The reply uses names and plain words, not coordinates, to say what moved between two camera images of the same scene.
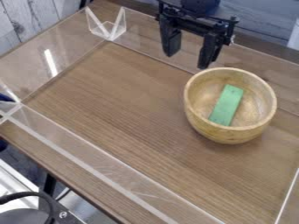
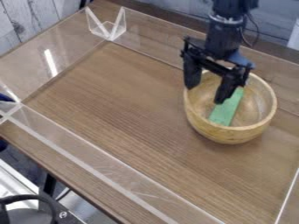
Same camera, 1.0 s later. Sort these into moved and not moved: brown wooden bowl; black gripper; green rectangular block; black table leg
Moved: black gripper
Not moved: black table leg; brown wooden bowl; green rectangular block
